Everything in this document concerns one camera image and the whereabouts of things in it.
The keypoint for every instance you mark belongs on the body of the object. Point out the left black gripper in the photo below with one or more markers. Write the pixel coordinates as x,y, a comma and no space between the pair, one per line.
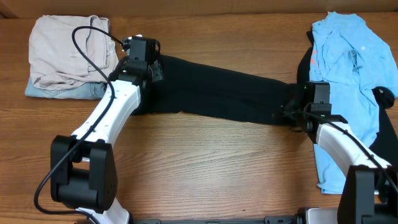
157,72

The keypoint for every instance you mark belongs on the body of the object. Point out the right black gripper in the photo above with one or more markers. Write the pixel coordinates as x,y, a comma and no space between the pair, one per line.
292,109

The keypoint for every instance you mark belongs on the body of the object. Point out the black t-shirt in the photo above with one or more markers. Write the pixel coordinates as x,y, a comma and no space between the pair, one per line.
210,91

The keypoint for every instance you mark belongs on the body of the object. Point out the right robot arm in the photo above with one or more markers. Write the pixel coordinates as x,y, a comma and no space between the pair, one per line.
370,191

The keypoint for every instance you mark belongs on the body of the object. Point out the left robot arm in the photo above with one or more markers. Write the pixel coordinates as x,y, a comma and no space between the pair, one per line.
84,176

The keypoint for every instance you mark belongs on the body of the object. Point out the folded light blue jeans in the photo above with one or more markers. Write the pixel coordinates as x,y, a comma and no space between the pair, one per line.
77,92

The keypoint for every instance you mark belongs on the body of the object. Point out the light blue t-shirt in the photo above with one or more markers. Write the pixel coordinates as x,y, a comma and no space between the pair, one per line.
353,60

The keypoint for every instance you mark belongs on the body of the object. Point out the black garment under pile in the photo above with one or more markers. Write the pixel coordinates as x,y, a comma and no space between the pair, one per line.
385,144

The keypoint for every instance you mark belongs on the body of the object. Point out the folded beige pants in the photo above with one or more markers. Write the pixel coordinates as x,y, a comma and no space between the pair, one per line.
55,63

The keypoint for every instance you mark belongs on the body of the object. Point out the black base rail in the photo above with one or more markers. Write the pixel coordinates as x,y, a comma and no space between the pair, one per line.
288,219

